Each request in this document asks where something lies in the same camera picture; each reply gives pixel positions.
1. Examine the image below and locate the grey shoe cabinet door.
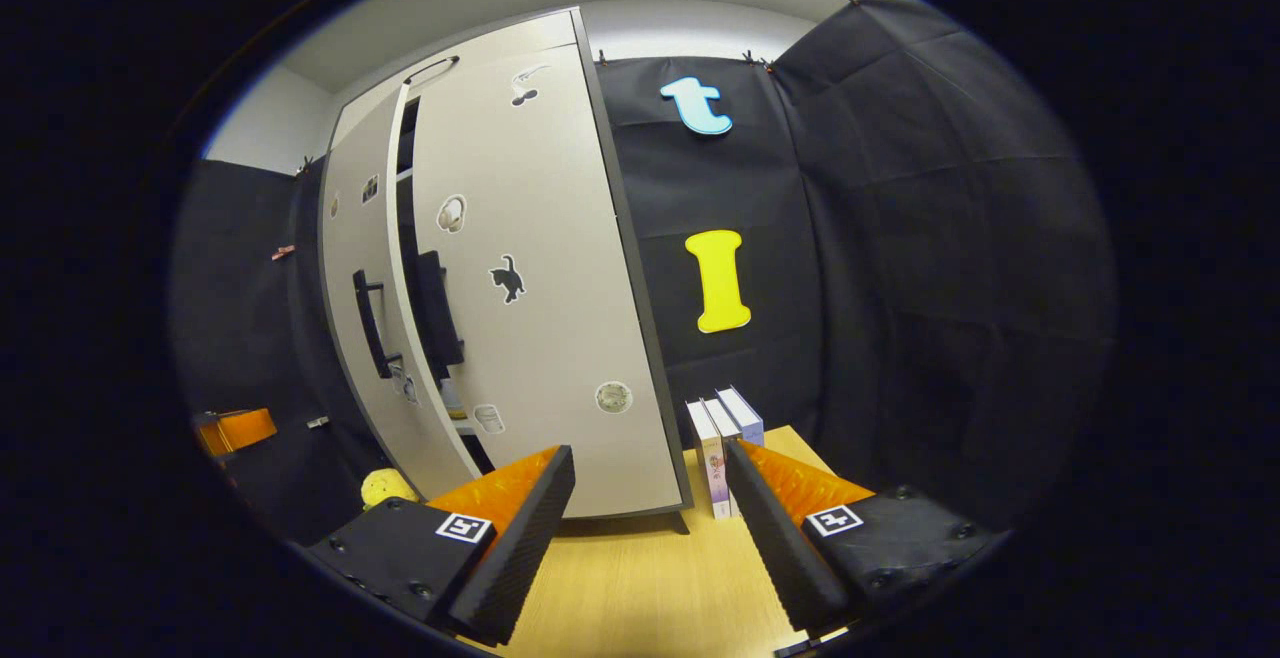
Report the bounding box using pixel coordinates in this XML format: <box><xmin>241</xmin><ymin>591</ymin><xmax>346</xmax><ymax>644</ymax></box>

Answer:
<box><xmin>409</xmin><ymin>42</ymin><xmax>691</xmax><ymax>521</ymax></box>
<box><xmin>319</xmin><ymin>88</ymin><xmax>483</xmax><ymax>501</ymax></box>

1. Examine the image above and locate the white spine book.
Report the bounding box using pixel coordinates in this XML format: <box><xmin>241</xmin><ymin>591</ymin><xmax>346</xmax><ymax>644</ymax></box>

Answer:
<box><xmin>703</xmin><ymin>395</ymin><xmax>747</xmax><ymax>444</ymax></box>

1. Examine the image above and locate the pink spine book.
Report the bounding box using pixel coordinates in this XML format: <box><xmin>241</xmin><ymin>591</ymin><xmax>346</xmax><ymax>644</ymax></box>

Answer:
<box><xmin>685</xmin><ymin>399</ymin><xmax>733</xmax><ymax>522</ymax></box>

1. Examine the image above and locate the grey cabinet drawer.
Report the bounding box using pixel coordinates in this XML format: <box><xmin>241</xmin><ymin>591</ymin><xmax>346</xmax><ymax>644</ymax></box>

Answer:
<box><xmin>333</xmin><ymin>9</ymin><xmax>583</xmax><ymax>125</ymax></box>

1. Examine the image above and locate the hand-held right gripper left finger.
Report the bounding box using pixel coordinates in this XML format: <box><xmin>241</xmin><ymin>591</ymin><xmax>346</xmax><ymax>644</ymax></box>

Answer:
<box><xmin>306</xmin><ymin>444</ymin><xmax>578</xmax><ymax>649</ymax></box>

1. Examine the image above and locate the grey shoe cabinet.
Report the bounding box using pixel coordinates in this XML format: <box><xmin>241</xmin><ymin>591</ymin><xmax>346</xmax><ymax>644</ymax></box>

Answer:
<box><xmin>318</xmin><ymin>6</ymin><xmax>697</xmax><ymax>537</ymax></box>

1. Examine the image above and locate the black door handle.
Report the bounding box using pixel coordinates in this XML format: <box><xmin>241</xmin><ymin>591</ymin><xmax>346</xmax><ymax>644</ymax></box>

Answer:
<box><xmin>351</xmin><ymin>269</ymin><xmax>403</xmax><ymax>380</ymax></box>

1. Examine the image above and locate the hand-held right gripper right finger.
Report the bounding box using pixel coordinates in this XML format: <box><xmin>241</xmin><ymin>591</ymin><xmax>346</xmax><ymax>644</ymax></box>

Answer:
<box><xmin>725</xmin><ymin>437</ymin><xmax>1007</xmax><ymax>639</ymax></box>

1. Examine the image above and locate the black drawer handle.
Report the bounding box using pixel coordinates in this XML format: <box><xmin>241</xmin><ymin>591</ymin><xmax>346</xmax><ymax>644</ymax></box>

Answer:
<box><xmin>404</xmin><ymin>55</ymin><xmax>462</xmax><ymax>85</ymax></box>

